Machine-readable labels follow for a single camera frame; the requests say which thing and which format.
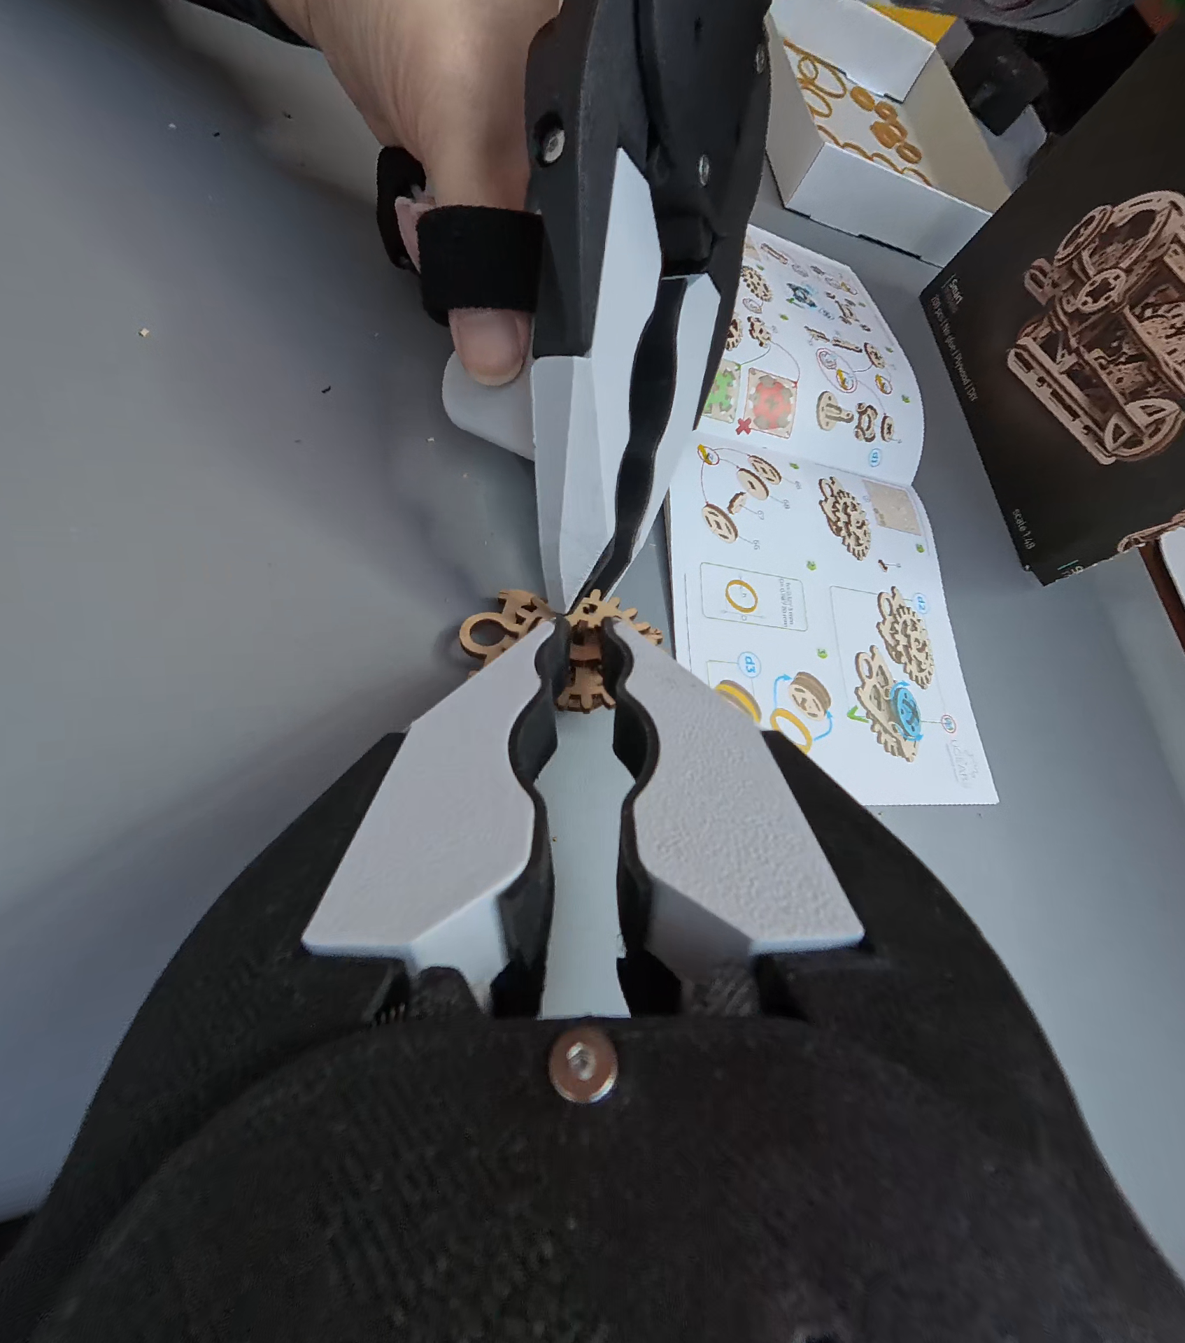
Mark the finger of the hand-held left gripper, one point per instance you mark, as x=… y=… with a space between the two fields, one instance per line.
x=702 y=335
x=577 y=471

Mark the person's left hand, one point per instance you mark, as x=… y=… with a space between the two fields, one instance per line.
x=424 y=84

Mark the black object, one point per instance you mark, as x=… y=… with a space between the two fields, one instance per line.
x=1002 y=78

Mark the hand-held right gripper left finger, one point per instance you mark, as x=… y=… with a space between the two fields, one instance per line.
x=424 y=839

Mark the white box of wooden rings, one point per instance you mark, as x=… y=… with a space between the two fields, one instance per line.
x=865 y=198

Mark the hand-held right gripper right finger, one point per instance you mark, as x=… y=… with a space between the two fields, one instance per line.
x=729 y=839

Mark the wooden gear assembly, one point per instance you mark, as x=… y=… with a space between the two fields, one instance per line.
x=579 y=650

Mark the dark model kit box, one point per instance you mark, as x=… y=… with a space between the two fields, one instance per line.
x=1128 y=156

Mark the illustrated instruction booklet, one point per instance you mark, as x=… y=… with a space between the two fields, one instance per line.
x=823 y=566

